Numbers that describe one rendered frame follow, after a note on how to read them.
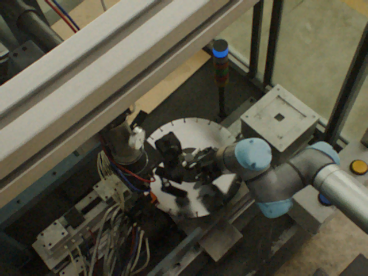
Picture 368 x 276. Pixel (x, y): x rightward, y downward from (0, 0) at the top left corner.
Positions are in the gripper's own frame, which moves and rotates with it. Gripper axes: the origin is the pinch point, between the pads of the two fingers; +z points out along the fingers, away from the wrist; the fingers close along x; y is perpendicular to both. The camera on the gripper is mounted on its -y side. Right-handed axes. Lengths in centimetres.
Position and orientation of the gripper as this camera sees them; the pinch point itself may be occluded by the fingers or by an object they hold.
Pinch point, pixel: (202, 164)
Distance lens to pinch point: 143.8
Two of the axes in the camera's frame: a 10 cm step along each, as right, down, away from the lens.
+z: -3.7, 1.6, 9.2
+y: -7.8, 4.9, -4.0
